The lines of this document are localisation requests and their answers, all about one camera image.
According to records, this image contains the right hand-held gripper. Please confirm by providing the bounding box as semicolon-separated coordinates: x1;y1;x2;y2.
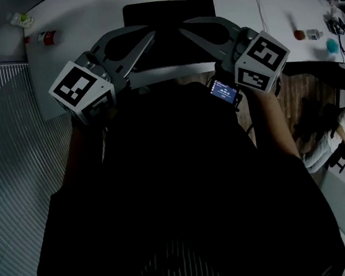
176;7;295;104

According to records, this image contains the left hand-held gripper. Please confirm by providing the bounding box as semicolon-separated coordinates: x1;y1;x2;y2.
41;24;167;131

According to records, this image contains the dark printed cloth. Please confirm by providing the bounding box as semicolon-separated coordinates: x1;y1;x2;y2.
103;0;232;75

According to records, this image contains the person's right forearm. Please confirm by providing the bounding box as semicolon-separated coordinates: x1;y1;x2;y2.
243;83;301;164

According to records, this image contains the person's left forearm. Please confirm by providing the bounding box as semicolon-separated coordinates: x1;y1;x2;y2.
55;110;117;192

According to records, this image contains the small black screen device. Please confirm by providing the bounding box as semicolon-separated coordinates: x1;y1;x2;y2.
208;76;242;108

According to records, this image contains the red label bottle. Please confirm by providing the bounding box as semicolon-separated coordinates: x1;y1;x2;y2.
23;29;59;48

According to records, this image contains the clear tea bottle white label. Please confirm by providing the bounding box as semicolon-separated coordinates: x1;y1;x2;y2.
293;26;325;43

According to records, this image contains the green cap bottle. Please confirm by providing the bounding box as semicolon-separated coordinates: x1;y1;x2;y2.
6;9;36;31

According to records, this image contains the teal round object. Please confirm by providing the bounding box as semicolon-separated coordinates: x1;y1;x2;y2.
325;37;341;55

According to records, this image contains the person's black striped clothing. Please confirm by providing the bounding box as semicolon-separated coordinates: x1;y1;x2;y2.
14;65;345;276

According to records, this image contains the circuit board with wires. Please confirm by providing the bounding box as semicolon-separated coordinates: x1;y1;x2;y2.
323;9;345;37

